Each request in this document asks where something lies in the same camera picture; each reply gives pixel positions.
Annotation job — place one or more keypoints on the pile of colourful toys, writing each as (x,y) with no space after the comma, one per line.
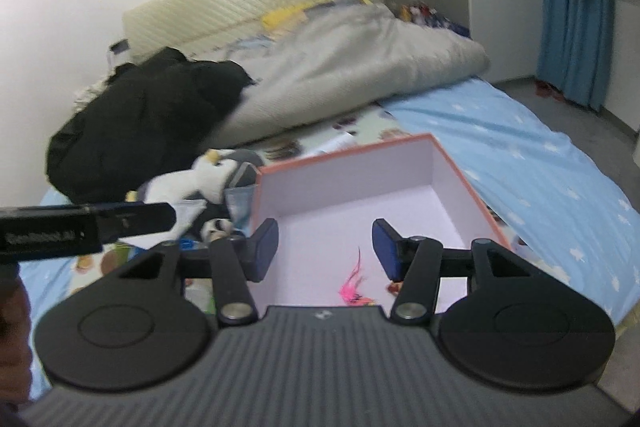
(425,14)

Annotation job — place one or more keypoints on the pink feather toy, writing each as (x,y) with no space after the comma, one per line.
(352,289)

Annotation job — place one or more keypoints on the red slipper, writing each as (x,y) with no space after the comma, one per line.
(547,89)

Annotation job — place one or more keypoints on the white cabinet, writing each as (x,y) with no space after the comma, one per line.
(627,57)

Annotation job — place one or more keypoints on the blue face mask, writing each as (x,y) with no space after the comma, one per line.
(240,207)

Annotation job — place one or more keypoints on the blue curtain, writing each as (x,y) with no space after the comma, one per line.
(570,7)

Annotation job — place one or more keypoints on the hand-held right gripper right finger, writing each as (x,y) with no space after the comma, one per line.
(385,252)

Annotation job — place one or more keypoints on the penguin plush toy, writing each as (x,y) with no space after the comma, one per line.
(210,172)

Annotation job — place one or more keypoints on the black jacket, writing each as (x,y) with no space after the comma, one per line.
(140,122)

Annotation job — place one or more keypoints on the grey duvet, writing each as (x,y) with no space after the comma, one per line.
(350,67)

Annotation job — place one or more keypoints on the panda plush toy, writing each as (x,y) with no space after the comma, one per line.
(215,229)

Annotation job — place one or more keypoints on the person's left hand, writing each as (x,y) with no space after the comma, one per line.
(12,337)

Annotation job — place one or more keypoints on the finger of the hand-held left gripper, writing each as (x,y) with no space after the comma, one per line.
(140,219)

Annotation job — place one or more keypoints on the small red trinket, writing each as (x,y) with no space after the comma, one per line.
(392,288)

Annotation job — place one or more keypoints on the yellow cloth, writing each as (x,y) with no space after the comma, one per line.
(285,17)

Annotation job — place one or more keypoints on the white patterned cloth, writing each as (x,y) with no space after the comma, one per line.
(92,92)

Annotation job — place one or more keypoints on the small dark device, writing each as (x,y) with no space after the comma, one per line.
(119,49)

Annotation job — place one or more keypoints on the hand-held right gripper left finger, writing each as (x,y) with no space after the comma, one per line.
(265,252)

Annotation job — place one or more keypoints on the pink cardboard box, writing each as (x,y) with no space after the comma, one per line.
(350,197)

